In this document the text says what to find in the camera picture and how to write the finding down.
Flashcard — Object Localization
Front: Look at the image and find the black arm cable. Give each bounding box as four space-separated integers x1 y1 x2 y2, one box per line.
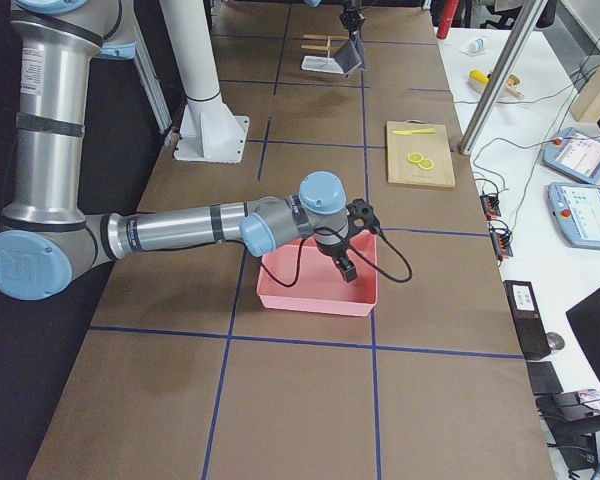
262 227 414 289

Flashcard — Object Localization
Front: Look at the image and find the red fire extinguisher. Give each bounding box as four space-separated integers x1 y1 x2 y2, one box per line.
436 0 459 40

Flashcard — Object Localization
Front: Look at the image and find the teach pendant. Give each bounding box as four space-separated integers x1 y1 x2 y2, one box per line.
546 182 600 250
541 127 600 184

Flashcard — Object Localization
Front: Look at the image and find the orange connector board upper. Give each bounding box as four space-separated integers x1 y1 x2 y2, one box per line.
480 193 501 219

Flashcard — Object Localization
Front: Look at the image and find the aluminium frame post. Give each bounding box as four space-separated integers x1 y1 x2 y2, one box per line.
458 0 548 156

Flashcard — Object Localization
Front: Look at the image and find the orange connector board lower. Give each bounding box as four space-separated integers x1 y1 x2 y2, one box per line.
489 226 513 261

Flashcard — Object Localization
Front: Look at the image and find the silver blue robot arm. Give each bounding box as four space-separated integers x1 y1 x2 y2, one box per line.
303 0 365 33
0 1 356 301

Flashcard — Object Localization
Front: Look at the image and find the lemon slice upper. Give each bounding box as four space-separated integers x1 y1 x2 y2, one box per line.
407 153 423 164

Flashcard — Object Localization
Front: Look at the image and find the bamboo cutting board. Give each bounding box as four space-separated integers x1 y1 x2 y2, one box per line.
386 121 456 189

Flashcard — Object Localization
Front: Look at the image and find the grey cleaning cloth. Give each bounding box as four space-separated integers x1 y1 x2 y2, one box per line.
334 38 366 76

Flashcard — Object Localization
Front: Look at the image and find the white rectangular tray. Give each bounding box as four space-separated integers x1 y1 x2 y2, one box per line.
301 55 344 75

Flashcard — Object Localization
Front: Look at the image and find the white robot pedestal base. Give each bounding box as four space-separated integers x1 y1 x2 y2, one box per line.
160 0 250 164

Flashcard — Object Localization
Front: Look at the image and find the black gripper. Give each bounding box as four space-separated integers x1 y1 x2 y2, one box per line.
339 0 365 30
315 227 357 283

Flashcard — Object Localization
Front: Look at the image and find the black notebook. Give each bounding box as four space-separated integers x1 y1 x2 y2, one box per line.
526 362 563 396

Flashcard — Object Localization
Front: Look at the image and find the black remote box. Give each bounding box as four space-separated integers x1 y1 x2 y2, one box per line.
503 280 551 360

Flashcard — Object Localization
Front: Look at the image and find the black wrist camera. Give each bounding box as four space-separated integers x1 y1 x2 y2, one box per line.
347 199 381 236

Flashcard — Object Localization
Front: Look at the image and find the grey computer mouse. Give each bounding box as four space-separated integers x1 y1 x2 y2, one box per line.
546 332 565 352

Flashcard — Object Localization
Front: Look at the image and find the yellow plastic knife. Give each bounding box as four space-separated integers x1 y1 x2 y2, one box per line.
391 127 436 136

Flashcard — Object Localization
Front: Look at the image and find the pink plastic bin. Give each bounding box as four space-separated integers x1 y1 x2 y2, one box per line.
256 231 378 317

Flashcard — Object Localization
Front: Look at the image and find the white tube bottle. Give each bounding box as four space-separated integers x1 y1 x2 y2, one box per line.
459 37 487 56

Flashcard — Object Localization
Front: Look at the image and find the near teach pendant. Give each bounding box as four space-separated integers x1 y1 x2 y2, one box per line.
546 182 600 250

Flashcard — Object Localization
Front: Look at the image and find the orange connector board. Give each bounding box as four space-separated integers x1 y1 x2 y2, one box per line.
480 193 501 219
489 226 513 261

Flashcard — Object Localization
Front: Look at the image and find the lemon slice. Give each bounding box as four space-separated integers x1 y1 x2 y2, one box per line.
416 158 435 171
407 153 423 164

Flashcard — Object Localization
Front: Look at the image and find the lemon slice lower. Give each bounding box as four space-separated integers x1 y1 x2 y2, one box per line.
416 158 435 171

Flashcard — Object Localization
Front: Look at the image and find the wooden dustpan with brush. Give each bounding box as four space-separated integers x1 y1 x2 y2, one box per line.
468 69 526 103

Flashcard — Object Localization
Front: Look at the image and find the far teach pendant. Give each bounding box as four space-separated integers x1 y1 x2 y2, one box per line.
541 127 600 184

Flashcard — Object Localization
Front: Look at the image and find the yellow corn toy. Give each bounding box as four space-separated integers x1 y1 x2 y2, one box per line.
469 70 490 85

